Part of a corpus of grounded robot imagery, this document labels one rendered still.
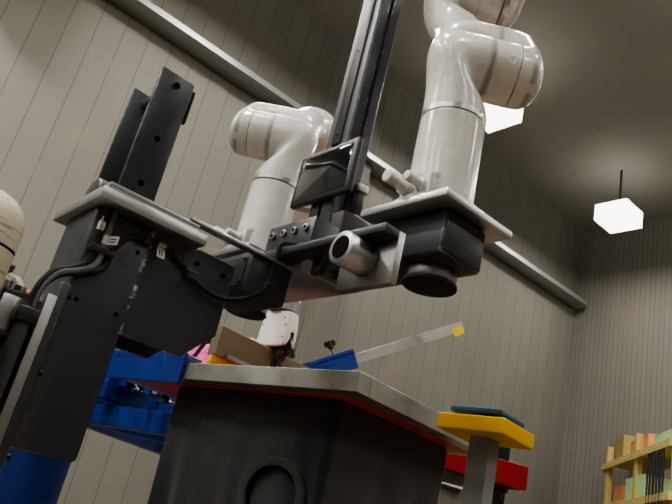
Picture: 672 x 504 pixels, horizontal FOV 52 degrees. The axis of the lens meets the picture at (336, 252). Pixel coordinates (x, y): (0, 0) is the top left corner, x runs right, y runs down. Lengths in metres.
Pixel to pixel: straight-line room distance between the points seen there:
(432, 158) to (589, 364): 9.57
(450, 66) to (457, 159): 0.15
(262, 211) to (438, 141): 0.43
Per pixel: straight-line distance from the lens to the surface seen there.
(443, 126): 0.98
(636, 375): 10.09
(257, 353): 1.77
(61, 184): 5.90
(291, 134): 1.35
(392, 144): 8.23
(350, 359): 2.46
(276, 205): 1.28
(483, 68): 1.06
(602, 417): 10.15
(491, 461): 1.28
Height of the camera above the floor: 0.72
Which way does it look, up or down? 21 degrees up
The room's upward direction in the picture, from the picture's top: 13 degrees clockwise
